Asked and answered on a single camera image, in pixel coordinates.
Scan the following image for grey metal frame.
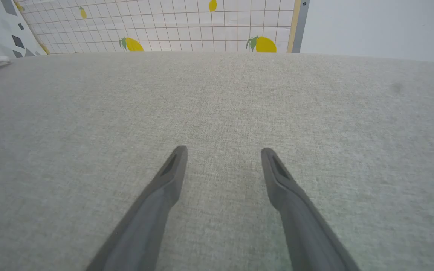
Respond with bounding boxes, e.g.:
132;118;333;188
292;0;310;53

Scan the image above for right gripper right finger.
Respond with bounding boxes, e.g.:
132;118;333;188
261;148;361;271

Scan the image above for white partition panel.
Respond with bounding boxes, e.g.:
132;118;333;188
300;0;434;65

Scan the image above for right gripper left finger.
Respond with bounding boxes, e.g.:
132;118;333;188
86;146;188;271

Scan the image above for wooden edge strip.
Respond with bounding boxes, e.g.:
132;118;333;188
286;0;302;53

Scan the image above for grey fabric sofa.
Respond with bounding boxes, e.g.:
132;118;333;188
0;52;434;271

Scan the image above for lemon print grid mat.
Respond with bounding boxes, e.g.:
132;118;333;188
14;0;296;54

